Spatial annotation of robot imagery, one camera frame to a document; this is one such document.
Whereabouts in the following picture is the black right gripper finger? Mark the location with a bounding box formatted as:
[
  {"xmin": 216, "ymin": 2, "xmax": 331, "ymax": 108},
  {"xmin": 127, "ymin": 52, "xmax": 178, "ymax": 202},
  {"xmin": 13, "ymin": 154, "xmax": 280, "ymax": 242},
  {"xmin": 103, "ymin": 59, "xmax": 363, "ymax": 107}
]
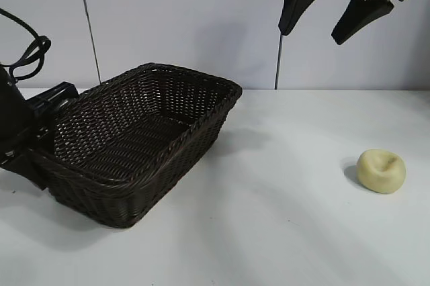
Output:
[
  {"xmin": 277, "ymin": 0, "xmax": 323, "ymax": 37},
  {"xmin": 331, "ymin": 0, "xmax": 396, "ymax": 46}
]

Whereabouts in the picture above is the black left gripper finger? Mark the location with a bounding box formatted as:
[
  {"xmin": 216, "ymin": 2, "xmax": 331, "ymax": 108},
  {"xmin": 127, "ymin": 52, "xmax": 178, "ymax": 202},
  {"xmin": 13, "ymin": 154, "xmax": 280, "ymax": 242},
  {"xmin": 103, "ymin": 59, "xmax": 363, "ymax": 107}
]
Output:
[
  {"xmin": 0, "ymin": 151, "xmax": 52, "ymax": 191},
  {"xmin": 33, "ymin": 120, "xmax": 56, "ymax": 156}
]

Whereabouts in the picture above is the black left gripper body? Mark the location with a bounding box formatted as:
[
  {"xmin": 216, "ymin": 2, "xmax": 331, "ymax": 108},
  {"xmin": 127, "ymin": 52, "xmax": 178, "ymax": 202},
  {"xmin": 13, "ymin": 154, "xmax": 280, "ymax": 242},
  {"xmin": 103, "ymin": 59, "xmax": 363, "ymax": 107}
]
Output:
[{"xmin": 0, "ymin": 64, "xmax": 79, "ymax": 164}]

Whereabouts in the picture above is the dark brown woven basket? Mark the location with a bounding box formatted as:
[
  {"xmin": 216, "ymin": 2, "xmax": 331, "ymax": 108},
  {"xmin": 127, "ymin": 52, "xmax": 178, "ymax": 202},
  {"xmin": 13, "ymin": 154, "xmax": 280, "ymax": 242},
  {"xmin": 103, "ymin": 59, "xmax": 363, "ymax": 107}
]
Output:
[{"xmin": 32, "ymin": 62, "xmax": 243, "ymax": 230}]

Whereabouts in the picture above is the pale yellow round pastry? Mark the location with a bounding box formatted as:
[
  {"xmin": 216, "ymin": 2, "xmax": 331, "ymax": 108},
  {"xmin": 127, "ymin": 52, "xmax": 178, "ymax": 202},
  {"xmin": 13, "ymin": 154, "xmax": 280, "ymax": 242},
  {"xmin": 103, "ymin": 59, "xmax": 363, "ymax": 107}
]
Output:
[{"xmin": 355, "ymin": 148, "xmax": 406, "ymax": 195}]

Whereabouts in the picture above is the thin dark backdrop pole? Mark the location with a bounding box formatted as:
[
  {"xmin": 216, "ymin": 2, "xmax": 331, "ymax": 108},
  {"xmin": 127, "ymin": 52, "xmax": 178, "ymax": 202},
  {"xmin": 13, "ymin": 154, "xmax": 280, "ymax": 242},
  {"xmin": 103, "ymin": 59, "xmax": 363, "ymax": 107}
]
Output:
[
  {"xmin": 273, "ymin": 29, "xmax": 283, "ymax": 90},
  {"xmin": 77, "ymin": 0, "xmax": 103, "ymax": 85}
]

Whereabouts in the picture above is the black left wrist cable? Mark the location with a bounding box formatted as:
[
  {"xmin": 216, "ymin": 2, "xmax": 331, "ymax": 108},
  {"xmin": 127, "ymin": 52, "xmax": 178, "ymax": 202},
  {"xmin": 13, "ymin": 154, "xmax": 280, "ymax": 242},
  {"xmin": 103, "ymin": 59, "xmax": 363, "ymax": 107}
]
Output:
[{"xmin": 0, "ymin": 7, "xmax": 52, "ymax": 82}]

